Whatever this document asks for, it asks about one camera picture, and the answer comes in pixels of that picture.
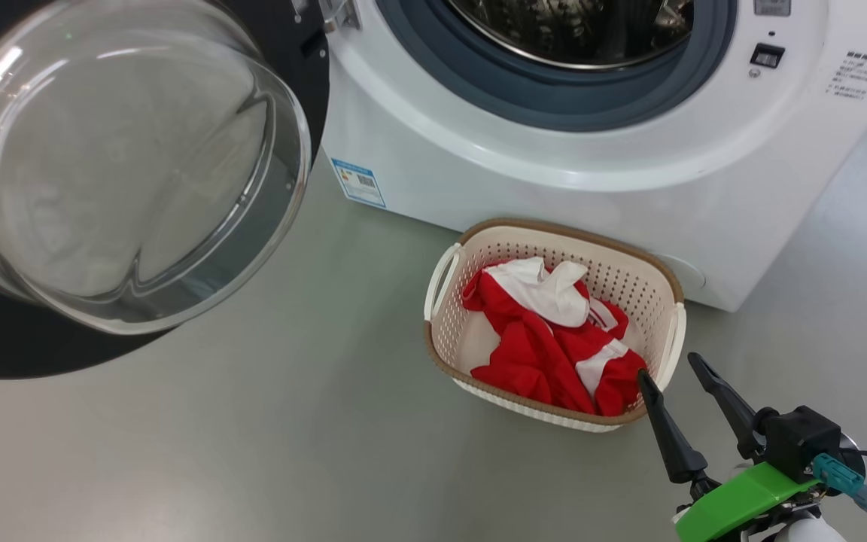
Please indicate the grey rubber door gasket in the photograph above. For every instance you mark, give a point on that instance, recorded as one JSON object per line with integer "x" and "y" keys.
{"x": 554, "y": 98}

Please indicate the cream laundry basket brown rim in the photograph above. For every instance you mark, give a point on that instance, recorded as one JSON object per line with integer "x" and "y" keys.
{"x": 445, "y": 324}

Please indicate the steel washer drum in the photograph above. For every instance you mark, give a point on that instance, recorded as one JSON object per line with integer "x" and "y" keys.
{"x": 569, "y": 30}

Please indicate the black door latch socket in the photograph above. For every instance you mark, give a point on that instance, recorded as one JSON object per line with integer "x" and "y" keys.
{"x": 767, "y": 56}

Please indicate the black round glass washer door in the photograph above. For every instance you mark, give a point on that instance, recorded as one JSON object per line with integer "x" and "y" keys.
{"x": 125, "y": 165}

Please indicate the white front-load washing machine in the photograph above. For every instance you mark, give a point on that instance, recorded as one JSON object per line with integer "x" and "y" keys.
{"x": 554, "y": 165}

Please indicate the blue energy label sticker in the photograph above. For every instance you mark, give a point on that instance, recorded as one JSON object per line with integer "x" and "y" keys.
{"x": 358, "y": 183}

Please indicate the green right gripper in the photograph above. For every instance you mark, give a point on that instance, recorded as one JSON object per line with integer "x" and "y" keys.
{"x": 742, "y": 497}

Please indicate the red and white garment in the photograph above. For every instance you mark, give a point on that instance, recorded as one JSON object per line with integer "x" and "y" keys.
{"x": 531, "y": 354}

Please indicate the small printed warning text label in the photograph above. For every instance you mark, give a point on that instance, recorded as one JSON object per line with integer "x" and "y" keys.
{"x": 855, "y": 75}

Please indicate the teal right camera connector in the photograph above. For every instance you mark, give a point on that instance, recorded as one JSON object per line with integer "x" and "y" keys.
{"x": 844, "y": 482}

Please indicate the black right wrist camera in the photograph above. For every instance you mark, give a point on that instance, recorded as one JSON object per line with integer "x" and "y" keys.
{"x": 802, "y": 440}

